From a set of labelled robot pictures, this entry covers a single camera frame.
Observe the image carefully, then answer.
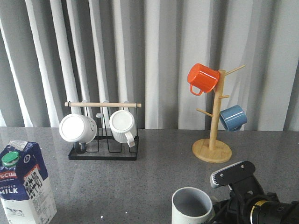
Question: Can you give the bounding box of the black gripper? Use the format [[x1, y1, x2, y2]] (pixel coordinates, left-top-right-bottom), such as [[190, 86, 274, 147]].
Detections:
[[208, 161, 299, 224]]

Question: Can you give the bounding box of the white ribbed mug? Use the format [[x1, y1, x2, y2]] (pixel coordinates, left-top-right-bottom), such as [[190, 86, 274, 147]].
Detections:
[[109, 110, 137, 147]]

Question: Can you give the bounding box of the grey pleated curtain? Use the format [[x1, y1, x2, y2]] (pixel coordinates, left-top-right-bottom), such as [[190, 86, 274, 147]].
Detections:
[[0, 0, 299, 131]]

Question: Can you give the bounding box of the black wire mug rack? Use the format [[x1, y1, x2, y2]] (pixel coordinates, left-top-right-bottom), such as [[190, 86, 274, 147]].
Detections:
[[65, 101, 142, 161]]

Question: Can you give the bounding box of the blue ceramic mug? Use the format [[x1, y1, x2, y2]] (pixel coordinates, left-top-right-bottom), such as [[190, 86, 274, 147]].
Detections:
[[220, 105, 247, 132]]

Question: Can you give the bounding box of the white smooth mug black handle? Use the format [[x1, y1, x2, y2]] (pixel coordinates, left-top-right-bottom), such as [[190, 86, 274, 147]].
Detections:
[[59, 114, 98, 154]]

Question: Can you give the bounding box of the white HOME mug grey inside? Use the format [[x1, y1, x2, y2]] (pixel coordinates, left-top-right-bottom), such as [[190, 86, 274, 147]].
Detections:
[[171, 187, 215, 224]]

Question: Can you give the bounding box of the wooden mug tree stand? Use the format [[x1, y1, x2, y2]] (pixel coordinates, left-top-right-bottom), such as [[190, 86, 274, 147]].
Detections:
[[192, 65, 245, 163]]

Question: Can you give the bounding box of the orange enamel mug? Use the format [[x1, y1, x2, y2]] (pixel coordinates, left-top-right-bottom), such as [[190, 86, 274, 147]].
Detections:
[[187, 63, 220, 96]]

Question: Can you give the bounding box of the blue white milk carton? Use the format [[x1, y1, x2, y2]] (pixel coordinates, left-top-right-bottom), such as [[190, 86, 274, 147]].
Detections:
[[0, 140, 57, 224]]

